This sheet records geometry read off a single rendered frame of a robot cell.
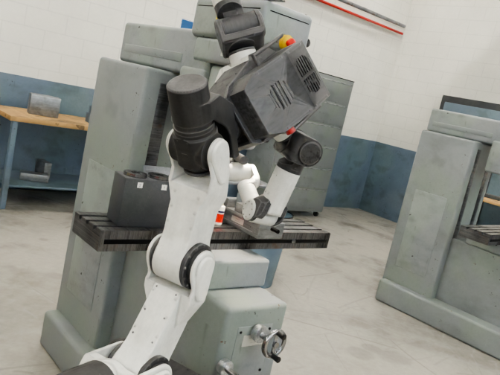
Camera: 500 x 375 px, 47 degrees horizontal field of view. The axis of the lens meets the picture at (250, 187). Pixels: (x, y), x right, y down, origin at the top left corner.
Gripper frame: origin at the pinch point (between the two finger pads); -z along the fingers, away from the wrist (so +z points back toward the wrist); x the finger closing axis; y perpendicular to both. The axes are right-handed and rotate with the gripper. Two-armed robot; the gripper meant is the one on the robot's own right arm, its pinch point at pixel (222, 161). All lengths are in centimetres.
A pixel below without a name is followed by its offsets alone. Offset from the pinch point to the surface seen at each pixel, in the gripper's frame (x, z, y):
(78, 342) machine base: 41, -35, 103
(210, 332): 4, 37, 61
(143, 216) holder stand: 33.5, 19.2, 23.6
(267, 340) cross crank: -13, 52, 56
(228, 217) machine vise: -9.4, -4.1, 24.9
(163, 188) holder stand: 27.7, 18.1, 11.8
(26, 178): 68, -362, 94
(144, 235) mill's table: 32.5, 23.0, 29.7
